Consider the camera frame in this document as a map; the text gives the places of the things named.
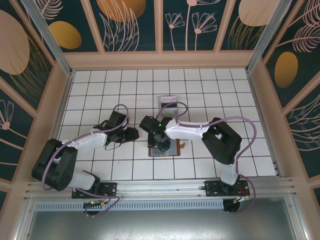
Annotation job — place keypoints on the brown leather card holder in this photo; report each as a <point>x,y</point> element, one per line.
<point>172,150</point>

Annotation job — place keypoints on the grey credit card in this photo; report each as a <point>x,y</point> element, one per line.
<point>170,99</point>

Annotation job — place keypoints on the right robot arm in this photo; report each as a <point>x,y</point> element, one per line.
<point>187,130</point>

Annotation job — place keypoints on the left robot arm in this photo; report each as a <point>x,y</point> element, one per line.
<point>87,141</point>

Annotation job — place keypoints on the clear plastic tray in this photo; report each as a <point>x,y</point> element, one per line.
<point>160,110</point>

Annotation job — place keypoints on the black electronics module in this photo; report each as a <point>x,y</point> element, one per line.
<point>231,206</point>
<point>95,211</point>

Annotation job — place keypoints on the grey metal panel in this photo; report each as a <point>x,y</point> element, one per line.
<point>160,225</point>

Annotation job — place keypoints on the aluminium mounting rail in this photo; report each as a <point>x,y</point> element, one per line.
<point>160,187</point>

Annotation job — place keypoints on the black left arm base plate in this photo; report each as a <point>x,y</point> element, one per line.
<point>110,190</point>

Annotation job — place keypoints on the aluminium side rail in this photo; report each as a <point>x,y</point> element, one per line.
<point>257,100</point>
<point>65,100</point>

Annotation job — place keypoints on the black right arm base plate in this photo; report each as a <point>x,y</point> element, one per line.
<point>212,188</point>

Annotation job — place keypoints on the aluminium corner post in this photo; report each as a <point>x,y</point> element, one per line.
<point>263,37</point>
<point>51,37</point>

